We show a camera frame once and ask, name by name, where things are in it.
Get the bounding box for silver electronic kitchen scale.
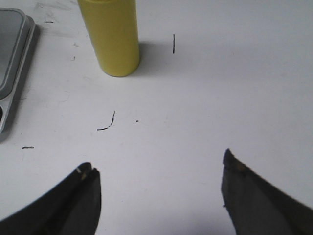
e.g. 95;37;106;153
0;8;40;142

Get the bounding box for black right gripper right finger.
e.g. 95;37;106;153
221;149;313;235

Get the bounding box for yellow squeeze bottle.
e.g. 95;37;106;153
78;0;140;77

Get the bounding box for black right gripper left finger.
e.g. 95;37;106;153
0;162;101;235

